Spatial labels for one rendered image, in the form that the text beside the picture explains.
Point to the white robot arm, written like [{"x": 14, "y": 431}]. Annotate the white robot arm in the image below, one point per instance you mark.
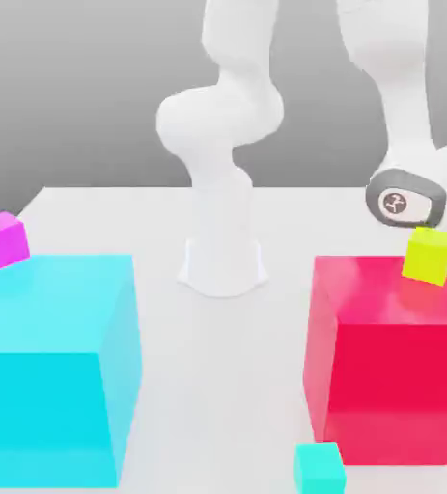
[{"x": 217, "y": 115}]

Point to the small yellow cube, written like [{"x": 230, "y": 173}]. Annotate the small yellow cube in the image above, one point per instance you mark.
[{"x": 427, "y": 256}]

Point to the small turquoise cube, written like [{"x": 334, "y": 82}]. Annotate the small turquoise cube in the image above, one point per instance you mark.
[{"x": 317, "y": 469}]

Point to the small magenta cube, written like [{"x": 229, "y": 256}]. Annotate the small magenta cube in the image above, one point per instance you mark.
[{"x": 3, "y": 239}]

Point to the large red box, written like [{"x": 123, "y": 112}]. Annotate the large red box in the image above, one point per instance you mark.
[{"x": 393, "y": 370}]

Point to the large cyan box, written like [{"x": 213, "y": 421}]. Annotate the large cyan box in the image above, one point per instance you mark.
[{"x": 49, "y": 370}]

